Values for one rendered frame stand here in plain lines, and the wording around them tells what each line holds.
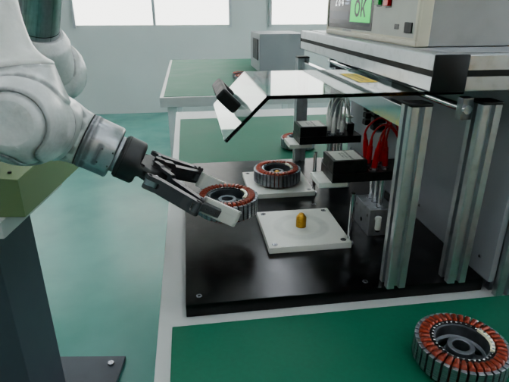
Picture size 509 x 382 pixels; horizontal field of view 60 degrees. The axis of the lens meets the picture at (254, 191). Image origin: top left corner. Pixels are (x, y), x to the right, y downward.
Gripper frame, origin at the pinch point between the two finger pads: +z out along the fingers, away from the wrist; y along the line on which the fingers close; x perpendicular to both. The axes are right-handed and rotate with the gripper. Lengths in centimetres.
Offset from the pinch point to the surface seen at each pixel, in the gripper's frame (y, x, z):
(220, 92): 11.5, 18.4, -11.6
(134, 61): -472, -51, -42
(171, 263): 4.5, -13.2, -4.3
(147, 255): -129, -88, 15
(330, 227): 1.9, 4.4, 20.2
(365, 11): -9.1, 41.3, 8.4
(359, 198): -1.4, 11.2, 24.1
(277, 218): -3.5, -0.1, 12.2
